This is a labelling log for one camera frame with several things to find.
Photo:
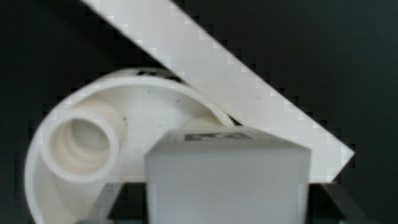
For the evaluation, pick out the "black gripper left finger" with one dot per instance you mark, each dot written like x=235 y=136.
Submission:
x=119 y=205

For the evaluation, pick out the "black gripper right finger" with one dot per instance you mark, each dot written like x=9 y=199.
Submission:
x=332 y=208

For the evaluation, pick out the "white stool leg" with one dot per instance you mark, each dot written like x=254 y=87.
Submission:
x=228 y=178

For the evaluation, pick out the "white U-shaped fence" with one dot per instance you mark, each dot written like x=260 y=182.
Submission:
x=160 y=29

